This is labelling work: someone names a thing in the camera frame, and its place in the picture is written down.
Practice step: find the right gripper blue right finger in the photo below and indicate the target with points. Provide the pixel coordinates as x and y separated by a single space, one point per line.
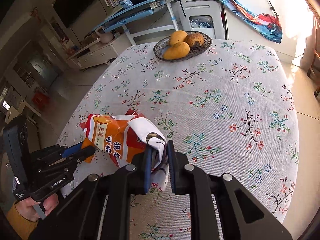
172 160

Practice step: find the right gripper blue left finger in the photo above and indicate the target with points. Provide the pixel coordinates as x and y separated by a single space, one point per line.
147 162

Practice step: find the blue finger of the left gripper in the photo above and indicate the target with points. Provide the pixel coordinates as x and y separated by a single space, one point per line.
85 153
71 150

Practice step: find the orange white snack bag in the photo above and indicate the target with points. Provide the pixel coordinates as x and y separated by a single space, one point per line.
124 136

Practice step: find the person's left hand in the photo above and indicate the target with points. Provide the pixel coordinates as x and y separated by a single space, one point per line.
26 207

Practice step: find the red plastic stool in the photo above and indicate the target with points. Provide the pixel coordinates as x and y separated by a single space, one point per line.
40 100

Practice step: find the floral white tablecloth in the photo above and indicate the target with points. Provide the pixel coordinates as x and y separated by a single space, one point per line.
228 110

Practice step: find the white tv cabinet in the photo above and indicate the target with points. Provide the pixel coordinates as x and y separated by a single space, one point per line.
97 53

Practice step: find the yellow mango front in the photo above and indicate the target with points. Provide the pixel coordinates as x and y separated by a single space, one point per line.
177 51

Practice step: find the yellow mango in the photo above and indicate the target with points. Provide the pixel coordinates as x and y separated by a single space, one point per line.
177 51
177 36

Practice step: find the dark wicker fruit basket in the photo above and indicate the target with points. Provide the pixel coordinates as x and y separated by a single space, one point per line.
161 46

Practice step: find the brown spotted mango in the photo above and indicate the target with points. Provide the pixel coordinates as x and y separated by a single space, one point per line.
194 40

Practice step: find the yellow mango back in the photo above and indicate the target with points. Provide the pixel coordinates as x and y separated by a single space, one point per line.
177 36

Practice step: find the pink kettlebell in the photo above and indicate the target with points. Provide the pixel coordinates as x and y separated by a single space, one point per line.
105 38

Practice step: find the blue study desk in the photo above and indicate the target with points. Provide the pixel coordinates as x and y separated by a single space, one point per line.
135 13

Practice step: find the colourful cartoon kite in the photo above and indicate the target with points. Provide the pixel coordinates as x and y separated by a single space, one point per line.
266 25

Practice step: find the wooden chair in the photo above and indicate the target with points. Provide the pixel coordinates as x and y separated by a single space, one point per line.
313 70

